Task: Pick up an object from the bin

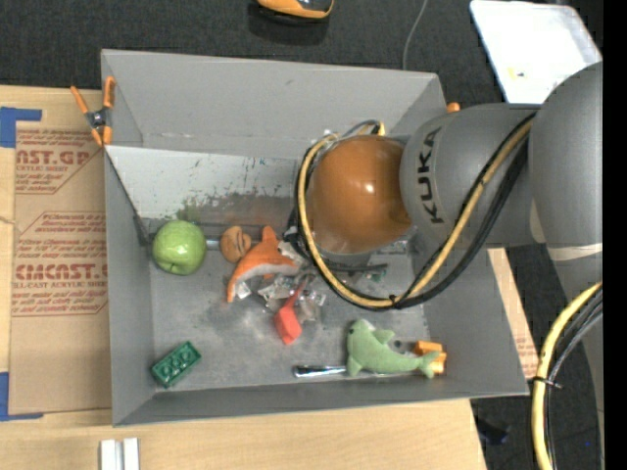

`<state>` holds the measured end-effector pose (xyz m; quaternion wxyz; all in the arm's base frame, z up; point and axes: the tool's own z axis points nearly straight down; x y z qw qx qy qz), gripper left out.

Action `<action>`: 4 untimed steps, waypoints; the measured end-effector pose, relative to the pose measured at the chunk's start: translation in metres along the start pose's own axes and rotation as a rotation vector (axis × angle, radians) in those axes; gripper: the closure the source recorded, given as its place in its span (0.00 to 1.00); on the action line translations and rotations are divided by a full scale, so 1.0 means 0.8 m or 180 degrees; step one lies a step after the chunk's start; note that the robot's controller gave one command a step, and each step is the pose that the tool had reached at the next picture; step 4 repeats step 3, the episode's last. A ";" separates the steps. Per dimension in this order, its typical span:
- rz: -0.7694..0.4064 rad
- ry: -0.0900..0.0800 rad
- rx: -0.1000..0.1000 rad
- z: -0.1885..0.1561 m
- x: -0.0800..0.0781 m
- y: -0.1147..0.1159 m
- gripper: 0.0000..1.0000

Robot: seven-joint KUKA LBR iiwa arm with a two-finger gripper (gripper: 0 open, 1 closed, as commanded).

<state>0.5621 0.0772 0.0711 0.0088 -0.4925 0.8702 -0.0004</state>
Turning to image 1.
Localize clear crumpled plastic thing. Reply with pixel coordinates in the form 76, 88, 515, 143
256, 273, 327, 325

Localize red-orange plastic tool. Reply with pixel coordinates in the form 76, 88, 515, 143
272, 287, 304, 347

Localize green toy dolphin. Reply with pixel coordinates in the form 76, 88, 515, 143
345, 318, 441, 380

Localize orange toy dolphin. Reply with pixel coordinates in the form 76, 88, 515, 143
225, 225, 302, 305

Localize orange toy block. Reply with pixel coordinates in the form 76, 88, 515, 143
412, 340, 449, 374

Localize silver metal tool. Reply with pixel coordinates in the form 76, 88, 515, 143
292, 364, 349, 379

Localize brown round toy food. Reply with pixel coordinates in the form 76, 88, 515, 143
218, 225, 253, 264

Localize green apple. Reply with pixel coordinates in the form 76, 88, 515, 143
151, 219, 208, 277

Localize grey metal bin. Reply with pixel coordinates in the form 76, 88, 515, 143
100, 49, 532, 428

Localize green toy brick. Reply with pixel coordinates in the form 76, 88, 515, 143
149, 341, 203, 390

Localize brown cardboard board red print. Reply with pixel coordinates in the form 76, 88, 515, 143
0, 84, 541, 423

